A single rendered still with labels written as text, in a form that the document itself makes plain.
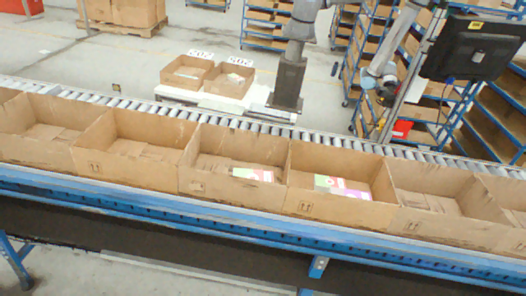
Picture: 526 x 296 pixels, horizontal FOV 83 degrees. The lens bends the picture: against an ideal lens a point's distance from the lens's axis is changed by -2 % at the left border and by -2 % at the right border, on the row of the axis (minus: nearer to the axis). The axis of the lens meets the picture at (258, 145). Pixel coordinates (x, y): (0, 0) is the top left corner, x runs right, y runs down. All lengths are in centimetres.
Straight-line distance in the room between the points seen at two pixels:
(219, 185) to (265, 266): 44
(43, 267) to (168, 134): 122
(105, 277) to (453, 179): 189
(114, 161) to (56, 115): 53
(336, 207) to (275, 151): 37
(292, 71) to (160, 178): 117
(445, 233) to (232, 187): 78
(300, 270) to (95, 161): 91
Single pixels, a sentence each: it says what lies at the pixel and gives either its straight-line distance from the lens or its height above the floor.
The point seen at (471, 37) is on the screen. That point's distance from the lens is 173.
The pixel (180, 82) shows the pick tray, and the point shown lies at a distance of 221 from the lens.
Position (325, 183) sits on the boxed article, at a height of 92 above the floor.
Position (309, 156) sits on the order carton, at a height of 97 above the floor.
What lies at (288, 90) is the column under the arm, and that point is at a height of 89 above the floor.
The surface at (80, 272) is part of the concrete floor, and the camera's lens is 216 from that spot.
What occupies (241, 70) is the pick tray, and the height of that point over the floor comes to 81.
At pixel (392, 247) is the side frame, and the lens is 121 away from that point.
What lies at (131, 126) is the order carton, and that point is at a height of 97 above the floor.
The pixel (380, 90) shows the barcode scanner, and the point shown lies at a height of 108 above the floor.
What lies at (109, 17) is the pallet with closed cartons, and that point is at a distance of 587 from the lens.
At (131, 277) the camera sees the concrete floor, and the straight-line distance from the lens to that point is 206.
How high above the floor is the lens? 176
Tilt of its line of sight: 36 degrees down
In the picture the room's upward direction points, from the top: 9 degrees clockwise
